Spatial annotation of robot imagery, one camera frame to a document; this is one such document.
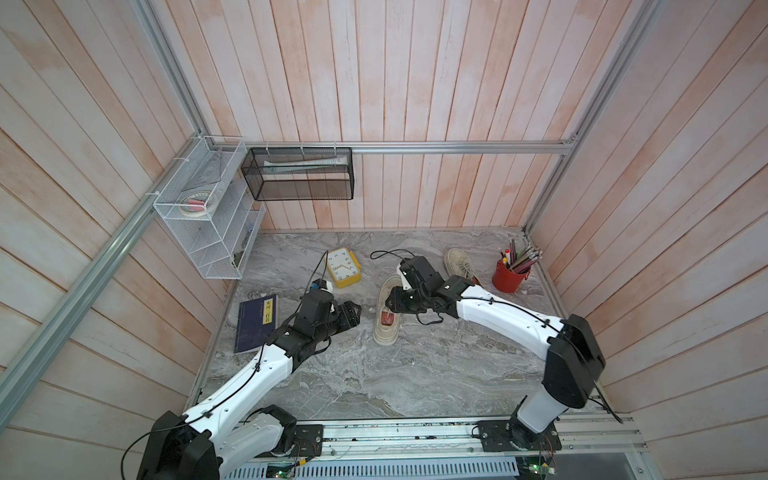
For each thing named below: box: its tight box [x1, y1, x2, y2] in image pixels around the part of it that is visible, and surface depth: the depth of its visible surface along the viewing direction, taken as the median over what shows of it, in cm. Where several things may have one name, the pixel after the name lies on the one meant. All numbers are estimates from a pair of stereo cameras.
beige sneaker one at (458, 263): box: [444, 248, 483, 288], surface depth 108 cm
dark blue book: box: [234, 294, 279, 354], surface depth 97 cm
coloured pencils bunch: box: [498, 239, 543, 273], surface depth 97 cm
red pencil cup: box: [492, 259, 532, 293], surface depth 100 cm
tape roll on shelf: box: [178, 192, 210, 217], surface depth 76 cm
